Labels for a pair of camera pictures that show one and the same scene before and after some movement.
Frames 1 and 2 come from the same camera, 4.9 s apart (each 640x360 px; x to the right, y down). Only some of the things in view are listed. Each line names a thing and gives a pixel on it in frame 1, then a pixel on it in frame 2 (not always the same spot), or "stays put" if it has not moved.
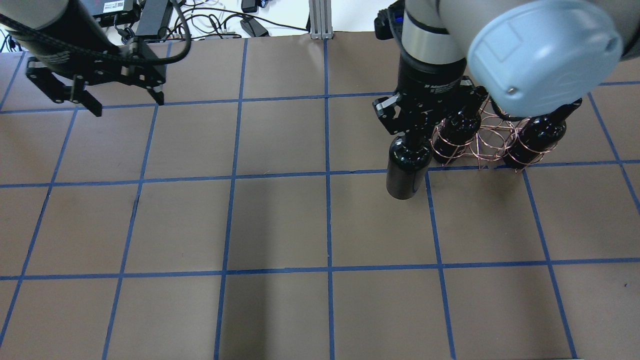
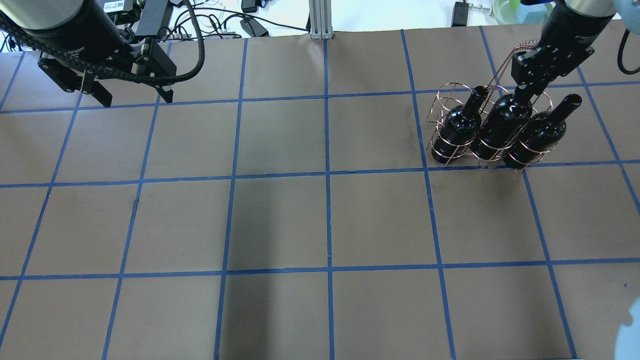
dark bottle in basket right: x=537 y=137 stays put
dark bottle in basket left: x=454 y=133 stays put
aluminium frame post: x=320 y=19 stays put
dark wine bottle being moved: x=408 y=159 -> x=505 y=117
